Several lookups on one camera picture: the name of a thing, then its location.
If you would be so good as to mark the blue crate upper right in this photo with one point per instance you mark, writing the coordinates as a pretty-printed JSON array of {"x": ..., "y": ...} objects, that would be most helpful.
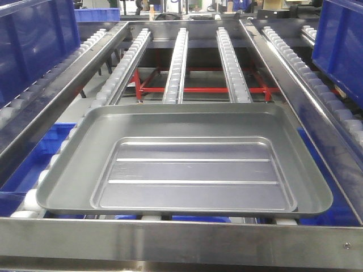
[{"x": 338, "y": 46}]

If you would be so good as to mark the red metal frame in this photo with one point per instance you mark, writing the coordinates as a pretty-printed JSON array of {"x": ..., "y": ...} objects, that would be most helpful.
[{"x": 204, "y": 80}]

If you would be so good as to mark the blue bin below rack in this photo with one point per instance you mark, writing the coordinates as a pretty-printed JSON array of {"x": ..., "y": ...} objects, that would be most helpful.
[{"x": 13, "y": 191}]

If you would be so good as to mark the silver metal tray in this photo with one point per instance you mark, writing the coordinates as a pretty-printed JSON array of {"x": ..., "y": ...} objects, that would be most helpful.
[{"x": 189, "y": 159}]

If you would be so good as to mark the centre white roller track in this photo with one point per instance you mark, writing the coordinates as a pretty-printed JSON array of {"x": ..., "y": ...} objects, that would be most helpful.
[{"x": 173, "y": 91}]

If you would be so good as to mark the far left roller track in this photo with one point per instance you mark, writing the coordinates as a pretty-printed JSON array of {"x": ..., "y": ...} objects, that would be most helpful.
[{"x": 11, "y": 109}]

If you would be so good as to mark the right white roller track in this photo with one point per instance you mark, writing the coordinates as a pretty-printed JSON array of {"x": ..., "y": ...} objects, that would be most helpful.
[{"x": 235, "y": 81}]

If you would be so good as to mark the far right roller track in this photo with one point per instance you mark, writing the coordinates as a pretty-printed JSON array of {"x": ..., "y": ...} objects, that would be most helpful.
[{"x": 305, "y": 74}]

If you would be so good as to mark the steel front rack rail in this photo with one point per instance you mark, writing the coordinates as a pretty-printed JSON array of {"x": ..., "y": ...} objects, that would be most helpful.
[{"x": 65, "y": 244}]

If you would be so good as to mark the left steel lane divider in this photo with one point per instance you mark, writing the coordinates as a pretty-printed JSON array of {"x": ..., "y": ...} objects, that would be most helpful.
[{"x": 22, "y": 133}]

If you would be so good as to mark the blue crate far background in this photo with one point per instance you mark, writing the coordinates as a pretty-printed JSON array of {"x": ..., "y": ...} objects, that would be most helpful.
[{"x": 97, "y": 15}]

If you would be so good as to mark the blue crate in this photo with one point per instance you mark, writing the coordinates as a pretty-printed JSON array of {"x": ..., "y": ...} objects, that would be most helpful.
[
  {"x": 338, "y": 46},
  {"x": 35, "y": 36}
]

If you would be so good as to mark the blue crate upper left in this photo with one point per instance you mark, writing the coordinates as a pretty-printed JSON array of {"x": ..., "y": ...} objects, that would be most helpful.
[{"x": 35, "y": 36}]

